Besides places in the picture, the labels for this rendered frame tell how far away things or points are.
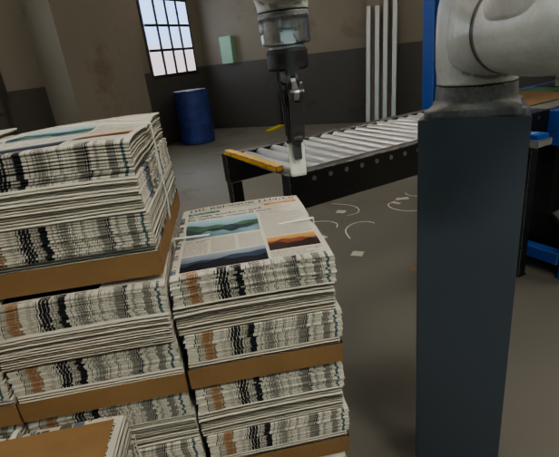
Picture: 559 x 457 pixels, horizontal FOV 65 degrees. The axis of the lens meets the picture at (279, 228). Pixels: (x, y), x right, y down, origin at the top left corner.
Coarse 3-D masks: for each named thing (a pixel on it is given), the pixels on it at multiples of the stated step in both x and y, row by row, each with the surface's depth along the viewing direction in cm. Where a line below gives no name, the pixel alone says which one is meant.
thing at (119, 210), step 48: (48, 144) 68; (96, 144) 64; (144, 144) 77; (0, 192) 65; (48, 192) 65; (96, 192) 66; (144, 192) 70; (0, 240) 67; (48, 240) 68; (96, 240) 69; (144, 240) 70
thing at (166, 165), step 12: (96, 120) 98; (108, 120) 93; (120, 120) 90; (132, 120) 88; (144, 120) 87; (156, 120) 94; (48, 132) 86; (60, 132) 84; (156, 132) 91; (156, 144) 91; (168, 156) 101; (168, 168) 96; (168, 180) 94; (168, 192) 90
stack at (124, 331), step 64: (192, 256) 80; (256, 256) 77; (320, 256) 75; (0, 320) 70; (64, 320) 71; (128, 320) 72; (192, 320) 75; (256, 320) 77; (320, 320) 79; (0, 384) 73; (64, 384) 75; (256, 384) 82; (320, 384) 85; (192, 448) 85; (256, 448) 87
